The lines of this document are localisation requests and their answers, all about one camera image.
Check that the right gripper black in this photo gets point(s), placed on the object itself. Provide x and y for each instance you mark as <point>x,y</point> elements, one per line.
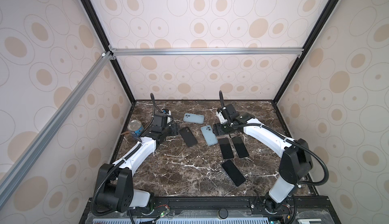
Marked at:
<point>217,130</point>

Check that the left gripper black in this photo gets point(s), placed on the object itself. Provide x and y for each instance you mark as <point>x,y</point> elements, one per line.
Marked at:
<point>174,130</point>

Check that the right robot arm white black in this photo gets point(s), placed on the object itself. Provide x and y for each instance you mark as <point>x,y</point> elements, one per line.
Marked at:
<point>296,157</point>

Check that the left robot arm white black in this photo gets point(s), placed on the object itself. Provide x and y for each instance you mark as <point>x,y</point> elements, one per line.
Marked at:
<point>114,190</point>

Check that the light blue case middle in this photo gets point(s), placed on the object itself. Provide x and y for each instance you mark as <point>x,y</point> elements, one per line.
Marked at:
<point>208,135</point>

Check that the light blue case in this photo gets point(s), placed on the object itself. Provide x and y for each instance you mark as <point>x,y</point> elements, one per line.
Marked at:
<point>208,135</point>
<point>194,118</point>

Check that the black phone case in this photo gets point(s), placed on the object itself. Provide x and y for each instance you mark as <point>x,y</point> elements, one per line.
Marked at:
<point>188,136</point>

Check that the light blue case far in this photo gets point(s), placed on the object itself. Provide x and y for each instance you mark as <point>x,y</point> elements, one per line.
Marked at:
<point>194,118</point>

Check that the black phone middle left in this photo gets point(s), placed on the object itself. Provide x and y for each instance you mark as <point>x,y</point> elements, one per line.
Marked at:
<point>225,147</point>

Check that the black phone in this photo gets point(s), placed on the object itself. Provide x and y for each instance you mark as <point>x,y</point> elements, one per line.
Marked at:
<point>233,172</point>
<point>225,147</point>
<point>240,147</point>

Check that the black phone middle right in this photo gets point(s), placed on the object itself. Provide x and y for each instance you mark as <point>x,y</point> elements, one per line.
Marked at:
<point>240,147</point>

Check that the black phone front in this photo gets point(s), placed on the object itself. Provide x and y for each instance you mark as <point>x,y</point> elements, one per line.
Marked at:
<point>233,172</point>

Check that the blue tin can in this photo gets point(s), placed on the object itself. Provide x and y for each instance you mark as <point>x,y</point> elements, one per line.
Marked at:
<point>136,128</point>

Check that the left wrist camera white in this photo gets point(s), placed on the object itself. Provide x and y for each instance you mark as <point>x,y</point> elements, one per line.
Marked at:
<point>161,120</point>

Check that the horizontal aluminium rail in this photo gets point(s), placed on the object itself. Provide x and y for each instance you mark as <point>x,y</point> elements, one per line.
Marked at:
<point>208,51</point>

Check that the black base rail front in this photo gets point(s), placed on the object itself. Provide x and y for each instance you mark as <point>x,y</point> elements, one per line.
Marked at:
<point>223,210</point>

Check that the left black frame post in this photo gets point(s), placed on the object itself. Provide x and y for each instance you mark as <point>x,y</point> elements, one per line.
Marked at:
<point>97,25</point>

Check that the black frame post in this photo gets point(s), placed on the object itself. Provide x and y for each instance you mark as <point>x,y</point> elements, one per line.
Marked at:
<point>97,25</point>
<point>317,28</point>

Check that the left diagonal aluminium rail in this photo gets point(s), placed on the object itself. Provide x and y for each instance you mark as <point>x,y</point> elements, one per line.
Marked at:
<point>29,157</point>

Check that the right black frame post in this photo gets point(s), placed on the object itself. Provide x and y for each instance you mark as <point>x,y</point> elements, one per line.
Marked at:
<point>317,28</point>

